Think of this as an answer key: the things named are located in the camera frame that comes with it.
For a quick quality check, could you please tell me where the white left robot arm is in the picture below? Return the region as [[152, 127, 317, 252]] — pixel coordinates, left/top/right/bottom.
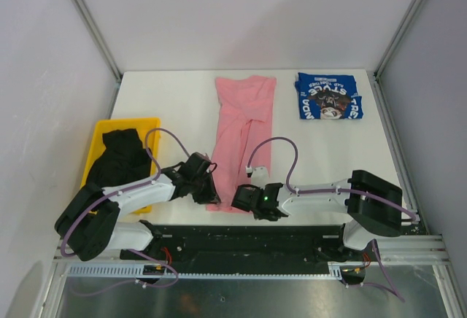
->
[[54, 152, 220, 261]]

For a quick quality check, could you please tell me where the white slotted cable duct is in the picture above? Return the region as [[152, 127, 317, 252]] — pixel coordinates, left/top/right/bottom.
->
[[65, 262, 365, 280]]

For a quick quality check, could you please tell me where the aluminium frame post right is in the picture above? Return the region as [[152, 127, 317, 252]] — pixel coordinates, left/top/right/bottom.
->
[[374, 0, 427, 79]]

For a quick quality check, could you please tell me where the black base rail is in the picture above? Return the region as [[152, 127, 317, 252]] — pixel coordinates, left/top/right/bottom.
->
[[120, 224, 382, 276]]

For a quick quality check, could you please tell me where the aluminium frame post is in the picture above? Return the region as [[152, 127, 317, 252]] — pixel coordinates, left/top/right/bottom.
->
[[71, 0, 123, 83], [374, 0, 427, 79]]

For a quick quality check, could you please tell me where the folded blue printed t-shirt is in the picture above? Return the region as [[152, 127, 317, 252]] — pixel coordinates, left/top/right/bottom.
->
[[295, 72, 363, 120]]

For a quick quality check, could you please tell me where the aluminium frame post left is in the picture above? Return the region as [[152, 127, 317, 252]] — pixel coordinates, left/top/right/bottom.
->
[[71, 0, 123, 83]]

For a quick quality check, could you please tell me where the pink t-shirt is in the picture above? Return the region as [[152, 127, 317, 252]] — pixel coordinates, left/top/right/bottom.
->
[[206, 75, 277, 213]]

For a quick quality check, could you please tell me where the aluminium side rail right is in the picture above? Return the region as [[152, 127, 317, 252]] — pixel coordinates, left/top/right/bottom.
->
[[367, 71, 423, 222]]

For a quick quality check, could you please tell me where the black t-shirt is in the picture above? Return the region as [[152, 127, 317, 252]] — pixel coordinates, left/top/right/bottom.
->
[[85, 128, 152, 187]]

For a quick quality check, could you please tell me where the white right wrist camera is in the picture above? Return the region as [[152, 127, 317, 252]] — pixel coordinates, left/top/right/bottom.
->
[[245, 166, 270, 188]]

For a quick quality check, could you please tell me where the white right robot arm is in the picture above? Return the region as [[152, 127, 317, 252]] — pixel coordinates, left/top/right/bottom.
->
[[231, 170, 405, 260]]

